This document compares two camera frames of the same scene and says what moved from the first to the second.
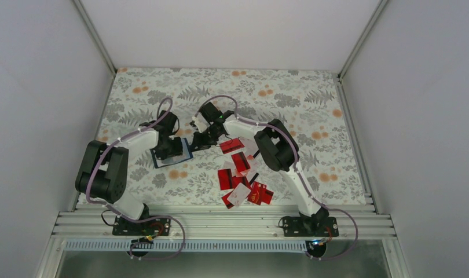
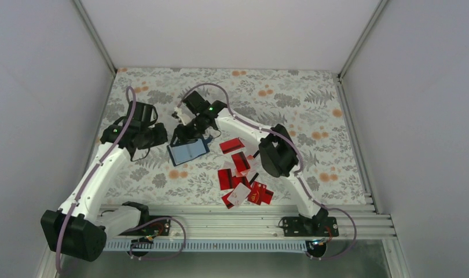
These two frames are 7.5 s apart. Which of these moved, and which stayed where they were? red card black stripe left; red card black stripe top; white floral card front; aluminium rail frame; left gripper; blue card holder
Moved: left gripper; blue card holder
Stayed: red card black stripe left; red card black stripe top; white floral card front; aluminium rail frame
